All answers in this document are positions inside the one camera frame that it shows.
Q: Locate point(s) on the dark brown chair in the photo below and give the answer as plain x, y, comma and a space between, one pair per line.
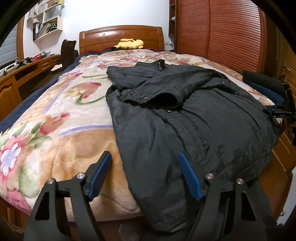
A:
67, 56

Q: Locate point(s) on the floral fleece blanket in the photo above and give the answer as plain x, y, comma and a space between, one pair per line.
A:
57, 143

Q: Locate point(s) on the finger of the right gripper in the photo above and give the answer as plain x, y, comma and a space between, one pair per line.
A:
274, 107
277, 113

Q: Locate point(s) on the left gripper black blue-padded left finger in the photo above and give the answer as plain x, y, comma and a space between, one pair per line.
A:
48, 219

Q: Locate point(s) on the wooden desk cabinet unit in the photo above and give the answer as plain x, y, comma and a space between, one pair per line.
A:
10, 84

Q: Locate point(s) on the folded navy garment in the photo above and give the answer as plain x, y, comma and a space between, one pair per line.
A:
273, 96

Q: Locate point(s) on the wooden bed headboard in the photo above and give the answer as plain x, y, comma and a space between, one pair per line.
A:
99, 39

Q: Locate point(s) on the white wall shelf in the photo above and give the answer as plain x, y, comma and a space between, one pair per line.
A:
45, 18

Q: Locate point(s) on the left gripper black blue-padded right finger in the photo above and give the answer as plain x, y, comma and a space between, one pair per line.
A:
227, 212

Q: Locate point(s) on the folded black garment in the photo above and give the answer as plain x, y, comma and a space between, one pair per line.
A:
262, 80

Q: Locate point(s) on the yellow plush toy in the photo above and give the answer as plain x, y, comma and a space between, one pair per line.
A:
129, 44

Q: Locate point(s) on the grey window blind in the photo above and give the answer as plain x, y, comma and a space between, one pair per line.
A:
8, 51

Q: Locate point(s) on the dark grey large jacket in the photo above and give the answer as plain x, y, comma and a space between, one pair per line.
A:
156, 182

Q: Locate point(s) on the louvred wooden wardrobe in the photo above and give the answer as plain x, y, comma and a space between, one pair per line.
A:
236, 34

